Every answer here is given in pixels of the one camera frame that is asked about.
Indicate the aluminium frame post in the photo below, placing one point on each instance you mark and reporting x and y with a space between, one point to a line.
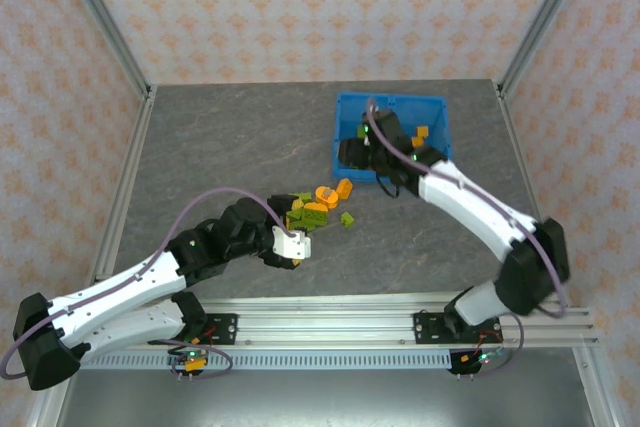
102 14
547 14

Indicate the round orange lego piece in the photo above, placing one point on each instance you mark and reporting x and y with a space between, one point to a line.
320 195

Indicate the blue two-compartment plastic bin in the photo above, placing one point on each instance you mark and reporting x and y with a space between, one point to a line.
350 117

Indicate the wide aluminium base rail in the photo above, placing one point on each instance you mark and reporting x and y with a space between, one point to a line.
325 322

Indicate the long green lego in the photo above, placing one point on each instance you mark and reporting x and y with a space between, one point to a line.
360 131

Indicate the aluminium outer frame bar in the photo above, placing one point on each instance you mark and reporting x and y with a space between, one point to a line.
45 407
597 387

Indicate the aluminium table side rail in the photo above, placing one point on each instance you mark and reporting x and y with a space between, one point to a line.
120 197
517 147

